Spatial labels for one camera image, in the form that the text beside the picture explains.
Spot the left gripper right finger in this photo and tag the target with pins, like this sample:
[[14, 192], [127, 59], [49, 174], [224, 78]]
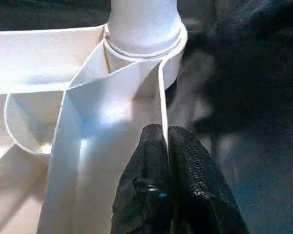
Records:
[[200, 190]]

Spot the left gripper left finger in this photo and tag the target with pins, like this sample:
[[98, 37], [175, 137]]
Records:
[[144, 190]]

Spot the white plastic table leg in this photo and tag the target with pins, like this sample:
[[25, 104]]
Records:
[[144, 22]]

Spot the white plastic table top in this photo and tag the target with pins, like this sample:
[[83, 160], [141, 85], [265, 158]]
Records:
[[34, 63]]

